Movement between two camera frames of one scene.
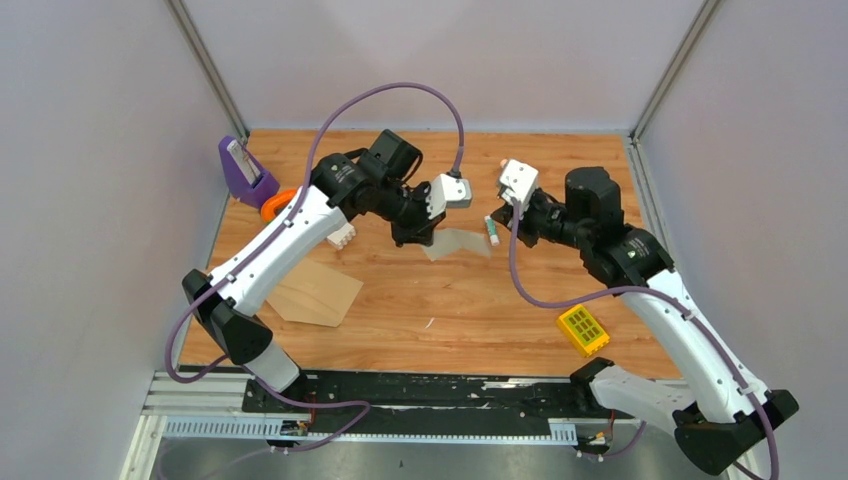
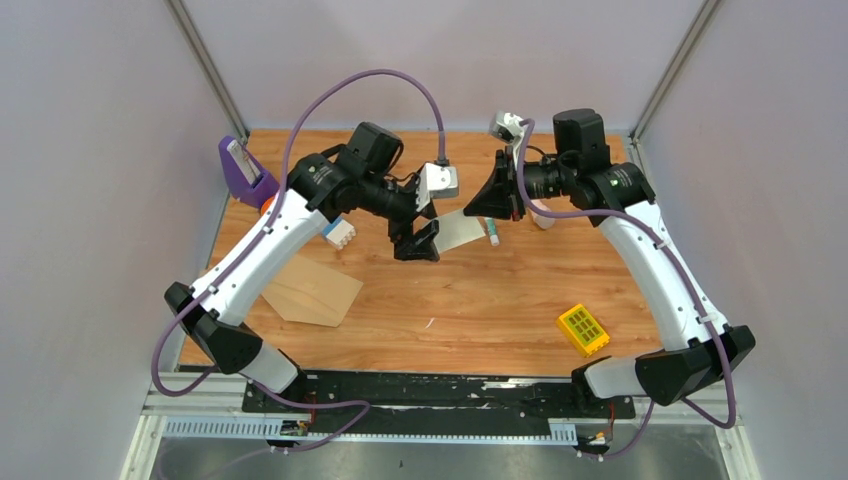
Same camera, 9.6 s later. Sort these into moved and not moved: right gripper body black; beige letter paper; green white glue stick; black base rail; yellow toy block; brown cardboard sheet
Moved: beige letter paper; right gripper body black
Not moved: green white glue stick; yellow toy block; brown cardboard sheet; black base rail
